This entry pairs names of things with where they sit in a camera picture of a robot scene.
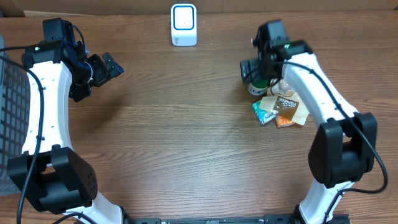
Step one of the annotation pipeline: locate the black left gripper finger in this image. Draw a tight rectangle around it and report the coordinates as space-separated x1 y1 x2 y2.
68 83 91 102
103 52 124 78

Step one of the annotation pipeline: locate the white bottle with green cap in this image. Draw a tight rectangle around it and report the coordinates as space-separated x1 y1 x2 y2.
248 79 270 96

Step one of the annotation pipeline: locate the clear plastic pouch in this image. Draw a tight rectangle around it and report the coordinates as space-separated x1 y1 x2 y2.
259 79 310 126

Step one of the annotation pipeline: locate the small teal white packet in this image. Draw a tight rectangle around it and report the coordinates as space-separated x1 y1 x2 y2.
252 100 276 125

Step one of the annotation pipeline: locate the orange Kleenex tissue pack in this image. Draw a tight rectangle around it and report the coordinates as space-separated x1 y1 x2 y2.
276 115 295 128

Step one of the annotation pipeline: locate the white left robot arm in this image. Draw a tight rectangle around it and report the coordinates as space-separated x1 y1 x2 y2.
7 18 129 223

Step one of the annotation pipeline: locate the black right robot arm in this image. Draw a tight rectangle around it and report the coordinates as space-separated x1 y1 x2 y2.
240 20 380 223

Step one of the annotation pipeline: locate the white barcode scanner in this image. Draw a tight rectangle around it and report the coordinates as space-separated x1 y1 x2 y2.
170 3 197 47

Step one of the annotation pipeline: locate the grey plastic basket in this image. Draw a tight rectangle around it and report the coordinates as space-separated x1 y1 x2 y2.
0 34 31 197

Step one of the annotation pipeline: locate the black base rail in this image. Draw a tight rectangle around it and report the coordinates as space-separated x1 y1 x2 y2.
131 215 299 224

